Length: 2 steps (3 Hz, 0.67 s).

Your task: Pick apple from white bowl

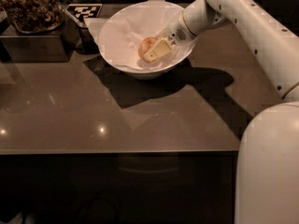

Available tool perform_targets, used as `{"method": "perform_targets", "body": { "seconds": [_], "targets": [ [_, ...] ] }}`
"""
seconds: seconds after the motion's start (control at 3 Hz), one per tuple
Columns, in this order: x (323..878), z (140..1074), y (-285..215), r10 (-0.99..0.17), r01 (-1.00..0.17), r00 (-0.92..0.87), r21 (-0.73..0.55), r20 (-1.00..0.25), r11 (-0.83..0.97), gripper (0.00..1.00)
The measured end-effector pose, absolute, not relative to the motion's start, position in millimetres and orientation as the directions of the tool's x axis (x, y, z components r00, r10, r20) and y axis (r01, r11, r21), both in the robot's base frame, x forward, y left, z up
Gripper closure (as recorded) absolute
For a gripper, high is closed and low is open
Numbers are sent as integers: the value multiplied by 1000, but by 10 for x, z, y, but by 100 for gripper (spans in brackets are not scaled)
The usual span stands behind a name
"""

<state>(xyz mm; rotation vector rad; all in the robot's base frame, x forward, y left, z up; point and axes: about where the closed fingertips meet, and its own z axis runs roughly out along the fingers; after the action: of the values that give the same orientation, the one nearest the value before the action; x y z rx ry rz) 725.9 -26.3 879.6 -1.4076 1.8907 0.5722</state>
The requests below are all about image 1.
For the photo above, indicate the dark metal box stand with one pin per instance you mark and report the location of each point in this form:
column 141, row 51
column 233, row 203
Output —
column 52, row 47

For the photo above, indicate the white paper liner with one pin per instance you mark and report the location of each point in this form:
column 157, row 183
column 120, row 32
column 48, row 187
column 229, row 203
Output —
column 124, row 28

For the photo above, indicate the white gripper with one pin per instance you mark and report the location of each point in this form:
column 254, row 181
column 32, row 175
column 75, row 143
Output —
column 176, row 32

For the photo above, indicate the black white marker tag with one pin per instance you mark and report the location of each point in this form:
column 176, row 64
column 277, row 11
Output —
column 82, row 11

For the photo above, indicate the white bowl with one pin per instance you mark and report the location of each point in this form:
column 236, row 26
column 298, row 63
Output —
column 146, row 70

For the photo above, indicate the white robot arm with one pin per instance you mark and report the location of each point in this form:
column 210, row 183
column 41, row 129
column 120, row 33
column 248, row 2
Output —
column 267, row 171

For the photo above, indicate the red yellow apple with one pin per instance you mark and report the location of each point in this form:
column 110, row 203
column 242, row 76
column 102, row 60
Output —
column 144, row 46

